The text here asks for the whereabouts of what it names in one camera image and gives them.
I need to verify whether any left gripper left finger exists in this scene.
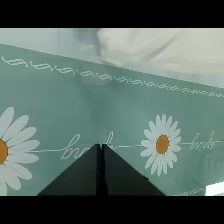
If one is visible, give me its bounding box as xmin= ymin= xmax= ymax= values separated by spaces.
xmin=36 ymin=143 xmax=102 ymax=197

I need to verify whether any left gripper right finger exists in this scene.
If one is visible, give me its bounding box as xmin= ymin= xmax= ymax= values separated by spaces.
xmin=101 ymin=143 xmax=167 ymax=197

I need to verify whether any white garment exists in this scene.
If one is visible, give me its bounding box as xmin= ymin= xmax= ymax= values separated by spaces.
xmin=96 ymin=28 xmax=224 ymax=88

